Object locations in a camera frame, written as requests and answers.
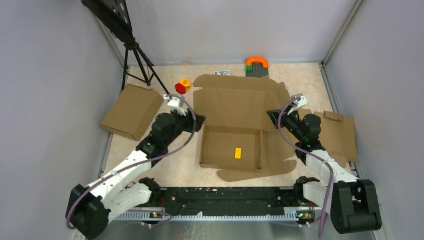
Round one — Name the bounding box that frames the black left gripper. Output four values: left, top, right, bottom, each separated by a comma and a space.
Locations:
165, 107, 206, 146

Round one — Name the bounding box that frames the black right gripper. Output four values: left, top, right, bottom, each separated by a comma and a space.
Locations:
266, 104, 305, 142

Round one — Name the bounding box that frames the large cardboard box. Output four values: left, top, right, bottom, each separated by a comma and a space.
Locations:
193, 74, 297, 182

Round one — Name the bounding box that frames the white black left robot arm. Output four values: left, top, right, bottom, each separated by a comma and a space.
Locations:
65, 94, 207, 240

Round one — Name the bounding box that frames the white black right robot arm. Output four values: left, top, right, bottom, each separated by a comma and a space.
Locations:
267, 93, 383, 238

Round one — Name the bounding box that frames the folded brown cardboard box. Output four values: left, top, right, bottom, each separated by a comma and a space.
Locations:
100, 84, 164, 141

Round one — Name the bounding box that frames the small red toy piece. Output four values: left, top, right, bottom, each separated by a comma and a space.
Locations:
174, 78, 192, 95

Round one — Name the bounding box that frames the small yellow block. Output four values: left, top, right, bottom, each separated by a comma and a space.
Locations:
234, 147, 242, 160

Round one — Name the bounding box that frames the orange green grey toy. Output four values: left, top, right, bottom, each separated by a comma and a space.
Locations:
245, 57, 270, 78

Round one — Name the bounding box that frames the flat cardboard blank at right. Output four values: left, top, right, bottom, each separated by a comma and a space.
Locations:
314, 111, 359, 168

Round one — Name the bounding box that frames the black tripod stand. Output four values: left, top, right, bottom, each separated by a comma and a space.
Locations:
81, 0, 170, 94

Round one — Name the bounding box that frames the aluminium frame rail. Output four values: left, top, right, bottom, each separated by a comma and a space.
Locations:
71, 187, 392, 240

